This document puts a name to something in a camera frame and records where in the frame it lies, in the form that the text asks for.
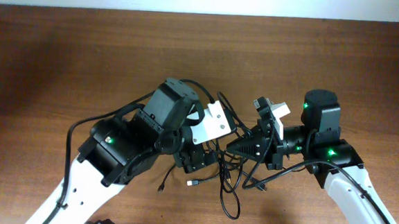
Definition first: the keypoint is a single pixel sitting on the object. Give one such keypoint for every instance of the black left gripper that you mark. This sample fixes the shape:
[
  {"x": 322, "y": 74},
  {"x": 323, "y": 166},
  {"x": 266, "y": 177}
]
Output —
[{"x": 194, "y": 157}]

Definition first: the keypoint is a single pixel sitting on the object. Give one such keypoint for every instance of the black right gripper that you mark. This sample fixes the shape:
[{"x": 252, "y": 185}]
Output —
[{"x": 271, "y": 143}]

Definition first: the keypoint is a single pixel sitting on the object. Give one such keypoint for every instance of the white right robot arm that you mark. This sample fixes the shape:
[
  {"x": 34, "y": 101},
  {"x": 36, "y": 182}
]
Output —
[{"x": 317, "y": 146}]

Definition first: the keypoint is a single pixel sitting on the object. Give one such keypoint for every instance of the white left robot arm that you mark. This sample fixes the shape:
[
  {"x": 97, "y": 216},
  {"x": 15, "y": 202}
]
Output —
[{"x": 126, "y": 142}]

